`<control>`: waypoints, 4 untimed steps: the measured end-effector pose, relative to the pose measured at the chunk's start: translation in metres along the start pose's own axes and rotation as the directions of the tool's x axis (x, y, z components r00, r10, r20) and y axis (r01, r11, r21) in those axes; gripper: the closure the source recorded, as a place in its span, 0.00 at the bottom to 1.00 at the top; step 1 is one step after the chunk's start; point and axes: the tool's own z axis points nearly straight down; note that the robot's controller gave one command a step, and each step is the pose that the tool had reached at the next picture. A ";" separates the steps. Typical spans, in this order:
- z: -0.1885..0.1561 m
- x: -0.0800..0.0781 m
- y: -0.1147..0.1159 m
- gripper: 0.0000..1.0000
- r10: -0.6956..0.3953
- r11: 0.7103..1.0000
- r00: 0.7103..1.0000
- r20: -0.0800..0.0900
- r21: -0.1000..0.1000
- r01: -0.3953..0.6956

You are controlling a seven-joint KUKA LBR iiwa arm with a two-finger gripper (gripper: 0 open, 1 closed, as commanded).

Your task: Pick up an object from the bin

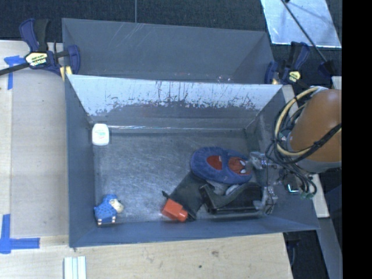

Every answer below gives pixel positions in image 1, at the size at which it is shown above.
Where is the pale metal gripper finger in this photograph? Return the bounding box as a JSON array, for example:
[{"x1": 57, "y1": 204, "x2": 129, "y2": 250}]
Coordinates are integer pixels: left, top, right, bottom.
[
  {"x1": 253, "y1": 185, "x2": 279, "y2": 216},
  {"x1": 249, "y1": 152, "x2": 270, "y2": 170}
]

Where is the black angular plastic object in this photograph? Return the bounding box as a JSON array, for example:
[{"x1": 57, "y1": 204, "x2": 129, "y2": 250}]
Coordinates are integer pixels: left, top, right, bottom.
[{"x1": 199, "y1": 181, "x2": 264, "y2": 215}]

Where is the pale grey cloth piece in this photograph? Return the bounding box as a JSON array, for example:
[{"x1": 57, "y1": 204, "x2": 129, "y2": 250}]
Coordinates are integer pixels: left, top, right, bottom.
[{"x1": 209, "y1": 180, "x2": 242, "y2": 196}]

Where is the blue slipper with red print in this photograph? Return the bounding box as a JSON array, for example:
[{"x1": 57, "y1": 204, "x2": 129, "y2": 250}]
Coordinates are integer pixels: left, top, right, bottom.
[{"x1": 189, "y1": 146, "x2": 254, "y2": 185}]

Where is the grey metal bin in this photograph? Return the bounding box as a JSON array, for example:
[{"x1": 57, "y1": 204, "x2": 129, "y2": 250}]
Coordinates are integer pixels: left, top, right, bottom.
[{"x1": 61, "y1": 17, "x2": 321, "y2": 248}]

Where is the small white plastic bottle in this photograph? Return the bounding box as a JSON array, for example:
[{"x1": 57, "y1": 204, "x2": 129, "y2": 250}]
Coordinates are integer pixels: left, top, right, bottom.
[{"x1": 91, "y1": 123, "x2": 111, "y2": 147}]

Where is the blue toy sheep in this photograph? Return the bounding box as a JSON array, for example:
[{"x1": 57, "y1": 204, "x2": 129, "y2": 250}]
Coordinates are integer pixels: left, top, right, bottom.
[{"x1": 93, "y1": 194, "x2": 125, "y2": 226}]

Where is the pale wood board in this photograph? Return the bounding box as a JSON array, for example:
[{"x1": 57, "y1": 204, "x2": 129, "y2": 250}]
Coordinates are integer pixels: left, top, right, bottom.
[{"x1": 10, "y1": 67, "x2": 70, "y2": 239}]

